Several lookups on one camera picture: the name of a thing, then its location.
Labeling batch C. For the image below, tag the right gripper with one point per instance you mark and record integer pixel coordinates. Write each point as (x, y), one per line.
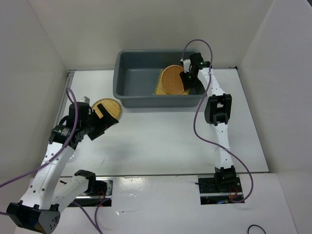
(186, 83)

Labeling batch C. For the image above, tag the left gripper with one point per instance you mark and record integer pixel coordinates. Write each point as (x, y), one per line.
(108, 119)

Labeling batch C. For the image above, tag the round orange bamboo tray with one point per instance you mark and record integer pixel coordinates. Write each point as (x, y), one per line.
(171, 81)

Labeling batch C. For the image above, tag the round green-rimmed bamboo tray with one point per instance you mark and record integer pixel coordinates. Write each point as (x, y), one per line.
(111, 105)

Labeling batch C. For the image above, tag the square woven bamboo tray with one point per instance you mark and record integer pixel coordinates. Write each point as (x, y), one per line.
(159, 89)

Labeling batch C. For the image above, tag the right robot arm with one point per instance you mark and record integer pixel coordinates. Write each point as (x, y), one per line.
(217, 114)

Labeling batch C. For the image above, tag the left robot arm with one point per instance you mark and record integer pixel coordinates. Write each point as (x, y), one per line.
(39, 209)

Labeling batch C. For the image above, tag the grey plastic bin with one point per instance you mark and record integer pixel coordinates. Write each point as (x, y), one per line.
(136, 75)

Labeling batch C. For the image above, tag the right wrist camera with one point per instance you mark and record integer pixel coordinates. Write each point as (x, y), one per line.
(186, 64)

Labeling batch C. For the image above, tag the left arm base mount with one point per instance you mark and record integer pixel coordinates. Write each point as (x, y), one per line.
(102, 196)

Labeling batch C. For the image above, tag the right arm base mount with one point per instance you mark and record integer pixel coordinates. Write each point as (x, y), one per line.
(210, 194)

